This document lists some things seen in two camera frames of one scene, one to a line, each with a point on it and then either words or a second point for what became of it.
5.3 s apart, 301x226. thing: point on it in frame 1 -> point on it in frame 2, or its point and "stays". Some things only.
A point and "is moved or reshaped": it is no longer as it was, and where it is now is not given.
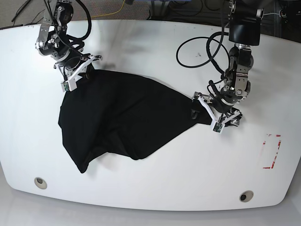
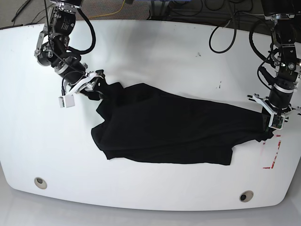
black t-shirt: x=125 y=113 is moved or reshaped
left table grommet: x=40 y=182 stays
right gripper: x=233 y=117 -> x=281 y=114
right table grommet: x=246 y=196 stays
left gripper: x=71 y=73 -> x=86 y=84
